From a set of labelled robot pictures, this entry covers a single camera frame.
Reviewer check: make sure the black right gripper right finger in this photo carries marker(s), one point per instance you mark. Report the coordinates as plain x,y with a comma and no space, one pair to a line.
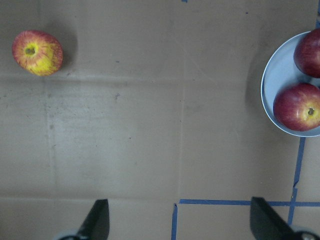
265,222

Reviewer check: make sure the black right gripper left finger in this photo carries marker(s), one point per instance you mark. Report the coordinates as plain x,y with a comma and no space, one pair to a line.
96,225

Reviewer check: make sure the yellow-red apple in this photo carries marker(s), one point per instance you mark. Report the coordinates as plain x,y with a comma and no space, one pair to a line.
37,52

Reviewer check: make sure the red apple on plate front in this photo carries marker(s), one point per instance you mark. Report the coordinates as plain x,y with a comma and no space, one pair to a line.
297,107

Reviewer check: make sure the red apple on plate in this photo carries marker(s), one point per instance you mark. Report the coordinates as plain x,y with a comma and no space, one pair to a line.
307,54
297,107

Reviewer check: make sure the light blue plate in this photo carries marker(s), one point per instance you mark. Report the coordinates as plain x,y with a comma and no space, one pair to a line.
281,72

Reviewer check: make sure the red apple on plate back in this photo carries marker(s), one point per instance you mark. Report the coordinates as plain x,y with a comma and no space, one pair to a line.
307,54

